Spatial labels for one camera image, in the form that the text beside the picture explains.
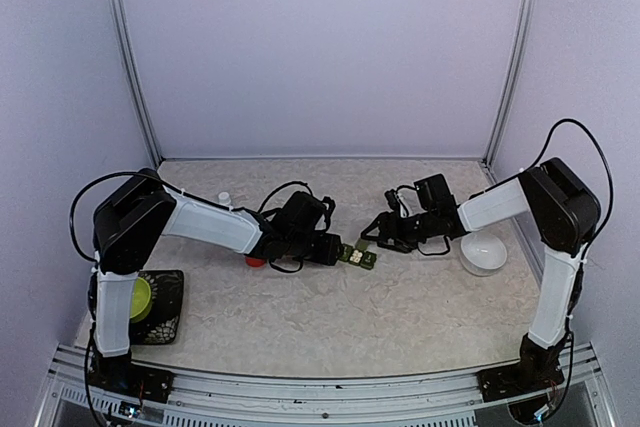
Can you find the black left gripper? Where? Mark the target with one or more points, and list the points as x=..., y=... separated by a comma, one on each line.
x=329, y=255

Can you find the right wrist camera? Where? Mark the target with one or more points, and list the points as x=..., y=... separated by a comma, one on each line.
x=396, y=203

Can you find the red bottle cap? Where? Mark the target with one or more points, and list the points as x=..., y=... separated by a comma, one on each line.
x=255, y=262

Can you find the green bowl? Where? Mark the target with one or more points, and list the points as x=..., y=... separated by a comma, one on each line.
x=141, y=302

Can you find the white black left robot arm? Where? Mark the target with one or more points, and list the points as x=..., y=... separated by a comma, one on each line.
x=129, y=223

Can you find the aluminium frame post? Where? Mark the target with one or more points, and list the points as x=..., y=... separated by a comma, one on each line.
x=525, y=14
x=125, y=47

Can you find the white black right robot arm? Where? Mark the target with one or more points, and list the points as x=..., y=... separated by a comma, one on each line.
x=568, y=217

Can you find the white pill bottle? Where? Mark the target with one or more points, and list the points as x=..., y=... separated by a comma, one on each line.
x=224, y=199

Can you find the left aluminium frame post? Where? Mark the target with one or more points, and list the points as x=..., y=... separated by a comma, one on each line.
x=125, y=47

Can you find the black patterned square plate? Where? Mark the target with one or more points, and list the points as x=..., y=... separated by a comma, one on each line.
x=160, y=325

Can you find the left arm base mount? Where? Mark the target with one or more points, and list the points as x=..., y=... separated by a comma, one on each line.
x=133, y=380

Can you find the front aluminium rail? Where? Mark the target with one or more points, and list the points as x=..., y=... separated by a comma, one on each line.
x=206, y=398

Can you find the right aluminium frame post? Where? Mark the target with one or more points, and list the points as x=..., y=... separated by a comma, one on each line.
x=525, y=14

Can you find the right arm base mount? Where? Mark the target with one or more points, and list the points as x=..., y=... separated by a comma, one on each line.
x=508, y=381

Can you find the white bowl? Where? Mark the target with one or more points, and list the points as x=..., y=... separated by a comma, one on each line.
x=482, y=253

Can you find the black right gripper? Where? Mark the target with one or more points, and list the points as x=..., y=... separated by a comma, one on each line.
x=386, y=219

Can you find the green pill organizer box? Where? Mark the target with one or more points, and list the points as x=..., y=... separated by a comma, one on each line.
x=358, y=255

